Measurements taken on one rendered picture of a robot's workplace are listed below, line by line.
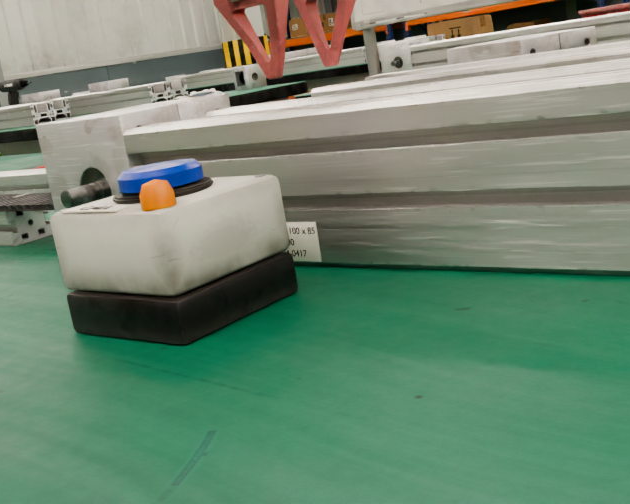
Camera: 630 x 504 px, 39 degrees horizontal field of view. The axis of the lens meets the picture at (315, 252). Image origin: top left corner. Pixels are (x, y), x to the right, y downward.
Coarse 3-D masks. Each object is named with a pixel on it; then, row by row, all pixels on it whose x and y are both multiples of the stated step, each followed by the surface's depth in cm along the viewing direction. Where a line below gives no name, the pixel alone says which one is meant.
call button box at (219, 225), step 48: (192, 192) 41; (240, 192) 41; (96, 240) 40; (144, 240) 38; (192, 240) 39; (240, 240) 41; (288, 240) 44; (96, 288) 41; (144, 288) 39; (192, 288) 39; (240, 288) 41; (288, 288) 44; (144, 336) 40; (192, 336) 39
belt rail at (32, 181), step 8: (0, 176) 105; (8, 176) 104; (16, 176) 103; (24, 176) 102; (32, 176) 101; (40, 176) 100; (0, 184) 106; (8, 184) 105; (16, 184) 104; (24, 184) 103; (32, 184) 103; (40, 184) 102; (48, 184) 101; (0, 192) 106; (8, 192) 105; (16, 192) 104; (24, 192) 103; (32, 192) 102; (40, 192) 101
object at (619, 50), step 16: (576, 48) 65; (592, 48) 63; (608, 48) 62; (624, 48) 54; (464, 64) 69; (480, 64) 68; (496, 64) 61; (512, 64) 59; (528, 64) 58; (544, 64) 57; (560, 64) 57; (576, 64) 56; (368, 80) 68; (384, 80) 66; (400, 80) 65; (416, 80) 64; (432, 80) 63
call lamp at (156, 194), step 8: (144, 184) 38; (152, 184) 38; (160, 184) 38; (168, 184) 38; (144, 192) 38; (152, 192) 38; (160, 192) 38; (168, 192) 38; (144, 200) 38; (152, 200) 38; (160, 200) 38; (168, 200) 38; (144, 208) 38; (152, 208) 38; (160, 208) 38
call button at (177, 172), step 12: (132, 168) 43; (144, 168) 42; (156, 168) 41; (168, 168) 41; (180, 168) 41; (192, 168) 41; (120, 180) 41; (132, 180) 41; (144, 180) 40; (168, 180) 41; (180, 180) 41; (192, 180) 41; (132, 192) 41
